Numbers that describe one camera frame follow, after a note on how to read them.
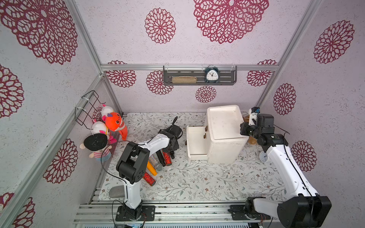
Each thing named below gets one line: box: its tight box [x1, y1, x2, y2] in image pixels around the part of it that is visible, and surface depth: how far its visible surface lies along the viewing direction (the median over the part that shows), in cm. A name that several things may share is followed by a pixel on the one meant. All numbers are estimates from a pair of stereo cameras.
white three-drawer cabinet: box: [186, 104, 250, 165], surface depth 85 cm
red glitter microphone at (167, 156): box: [162, 148, 173, 166], surface depth 94 cm
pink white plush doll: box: [91, 104, 118, 144], surface depth 88 cm
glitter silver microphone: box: [148, 152, 164, 172], surface depth 90 cm
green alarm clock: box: [204, 64, 220, 84], surface depth 92 cm
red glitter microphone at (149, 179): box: [142, 171, 157, 187], surface depth 84 cm
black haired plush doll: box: [79, 133, 113, 162], surface depth 79 cm
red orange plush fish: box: [105, 112, 128, 141], surface depth 91 cm
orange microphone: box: [146, 160, 158, 176], surface depth 89 cm
